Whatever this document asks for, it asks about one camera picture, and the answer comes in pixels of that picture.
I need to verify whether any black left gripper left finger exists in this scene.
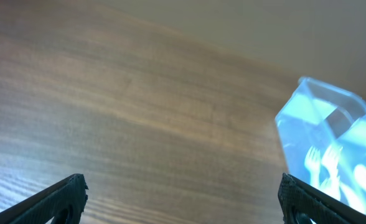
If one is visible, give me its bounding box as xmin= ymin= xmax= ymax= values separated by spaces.
xmin=0 ymin=174 xmax=88 ymax=224

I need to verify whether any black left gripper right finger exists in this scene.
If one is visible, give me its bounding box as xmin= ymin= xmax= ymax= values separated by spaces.
xmin=278 ymin=173 xmax=366 ymax=224

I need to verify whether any light blue plastic fork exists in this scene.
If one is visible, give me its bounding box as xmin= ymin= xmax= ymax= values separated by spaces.
xmin=304 ymin=146 xmax=321 ymax=189

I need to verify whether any white plastic fork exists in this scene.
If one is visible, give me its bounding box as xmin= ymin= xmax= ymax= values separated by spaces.
xmin=320 ymin=145 xmax=342 ymax=201

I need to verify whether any clear plastic container left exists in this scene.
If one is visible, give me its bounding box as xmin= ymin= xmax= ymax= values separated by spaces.
xmin=274 ymin=76 xmax=366 ymax=206

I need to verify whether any clear plastic container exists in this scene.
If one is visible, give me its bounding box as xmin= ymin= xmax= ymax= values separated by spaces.
xmin=339 ymin=115 xmax=366 ymax=215
xmin=274 ymin=76 xmax=366 ymax=206

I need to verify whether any clear plastic container right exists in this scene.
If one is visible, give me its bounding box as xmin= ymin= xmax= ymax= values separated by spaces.
xmin=339 ymin=115 xmax=366 ymax=215

